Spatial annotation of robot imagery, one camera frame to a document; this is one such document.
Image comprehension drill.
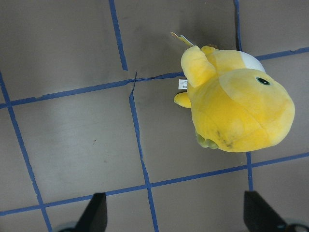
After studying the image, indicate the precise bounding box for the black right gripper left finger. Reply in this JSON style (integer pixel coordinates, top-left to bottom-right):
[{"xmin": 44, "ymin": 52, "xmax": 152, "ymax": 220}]
[{"xmin": 59, "ymin": 193, "xmax": 107, "ymax": 232}]

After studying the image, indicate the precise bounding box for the yellow plush dinosaur toy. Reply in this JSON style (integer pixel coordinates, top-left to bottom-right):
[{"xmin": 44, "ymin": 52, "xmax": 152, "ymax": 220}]
[{"xmin": 174, "ymin": 35, "xmax": 295, "ymax": 152}]

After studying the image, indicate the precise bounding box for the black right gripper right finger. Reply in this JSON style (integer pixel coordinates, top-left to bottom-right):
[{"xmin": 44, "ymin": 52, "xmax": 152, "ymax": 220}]
[{"xmin": 243, "ymin": 191, "xmax": 309, "ymax": 232}]

